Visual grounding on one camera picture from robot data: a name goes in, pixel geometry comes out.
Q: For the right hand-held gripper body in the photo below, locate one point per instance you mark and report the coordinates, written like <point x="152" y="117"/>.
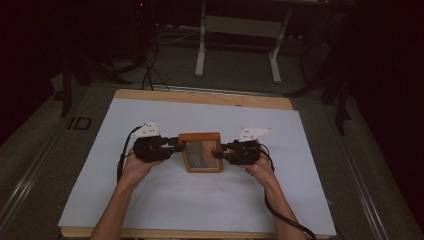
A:
<point x="245" y="151"/>

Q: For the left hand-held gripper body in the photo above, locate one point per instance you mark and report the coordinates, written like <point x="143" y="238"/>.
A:
<point x="151" y="148"/>

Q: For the orange rimmed rectangular tray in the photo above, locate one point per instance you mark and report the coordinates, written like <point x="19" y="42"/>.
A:
<point x="201" y="155"/>

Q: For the person's left hand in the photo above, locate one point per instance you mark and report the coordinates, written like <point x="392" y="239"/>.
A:
<point x="138" y="168"/>

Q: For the person's right hand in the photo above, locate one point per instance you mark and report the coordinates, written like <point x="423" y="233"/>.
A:
<point x="261" y="171"/>

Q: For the white table cover sheet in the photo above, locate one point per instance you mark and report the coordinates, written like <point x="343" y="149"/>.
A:
<point x="200" y="200"/>

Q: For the black floor stand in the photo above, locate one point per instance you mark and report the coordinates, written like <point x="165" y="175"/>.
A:
<point x="86" y="71"/>
<point x="333" y="83"/>

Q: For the black floor bracket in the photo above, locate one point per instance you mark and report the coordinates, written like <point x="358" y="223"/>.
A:
<point x="80" y="123"/>

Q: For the metal floor rail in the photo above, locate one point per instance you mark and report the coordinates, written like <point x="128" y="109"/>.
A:
<point x="30" y="176"/>
<point x="360" y="173"/>

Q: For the white metal desk frame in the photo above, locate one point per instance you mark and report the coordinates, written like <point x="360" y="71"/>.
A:
<point x="240" y="26"/>

